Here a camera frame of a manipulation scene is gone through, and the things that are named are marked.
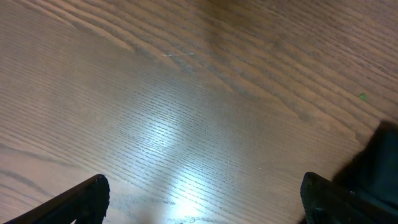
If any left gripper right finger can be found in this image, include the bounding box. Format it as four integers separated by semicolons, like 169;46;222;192
300;172;397;224

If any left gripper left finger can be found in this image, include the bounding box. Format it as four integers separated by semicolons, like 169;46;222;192
5;174;110;224

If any black shirt with white logo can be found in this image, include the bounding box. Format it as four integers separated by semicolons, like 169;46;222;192
332;121;397;212

